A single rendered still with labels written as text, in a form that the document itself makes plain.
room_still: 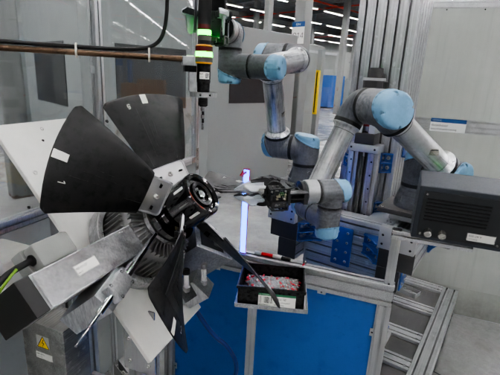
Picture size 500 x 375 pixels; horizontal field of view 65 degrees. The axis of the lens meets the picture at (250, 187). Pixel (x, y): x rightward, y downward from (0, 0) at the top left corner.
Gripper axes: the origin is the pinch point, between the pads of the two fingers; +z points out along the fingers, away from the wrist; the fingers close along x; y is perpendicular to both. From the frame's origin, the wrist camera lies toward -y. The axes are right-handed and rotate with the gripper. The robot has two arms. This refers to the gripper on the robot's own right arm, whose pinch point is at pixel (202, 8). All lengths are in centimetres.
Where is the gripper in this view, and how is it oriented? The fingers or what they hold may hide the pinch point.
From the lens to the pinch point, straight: 104.9
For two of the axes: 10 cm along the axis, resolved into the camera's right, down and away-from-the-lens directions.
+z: -1.9, 2.6, -9.5
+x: -9.8, -1.0, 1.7
